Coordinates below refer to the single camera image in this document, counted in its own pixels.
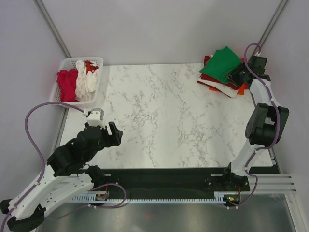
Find green t-shirt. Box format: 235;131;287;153
200;46;242;84

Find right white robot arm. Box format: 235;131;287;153
221;62;289;190

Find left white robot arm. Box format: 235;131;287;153
0;122;123;232

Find folded pink t-shirt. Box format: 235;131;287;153
240;58;251;89

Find folded orange t-shirt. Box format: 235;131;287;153
209;84;245;98

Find folded white t-shirt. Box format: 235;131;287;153
197;51;241;98

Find crumpled white t-shirt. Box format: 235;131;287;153
75;60;99;101

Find crumpled red t-shirt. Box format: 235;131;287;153
84;60;99;74

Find white plastic laundry basket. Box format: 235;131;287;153
50;57;103;107

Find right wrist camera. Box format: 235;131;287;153
249;56;267;75

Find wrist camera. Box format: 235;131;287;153
85;108;105;129
249;56;267;75

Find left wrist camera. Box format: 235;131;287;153
85;108;105;129

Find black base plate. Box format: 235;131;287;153
82;166;251;200

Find white slotted cable duct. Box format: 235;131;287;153
67;192;240;204

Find right aluminium corner post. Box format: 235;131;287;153
258;0;290;48

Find aluminium corner post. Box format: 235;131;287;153
258;0;290;48
33;0;71;58

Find left aluminium corner post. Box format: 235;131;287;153
33;0;71;58

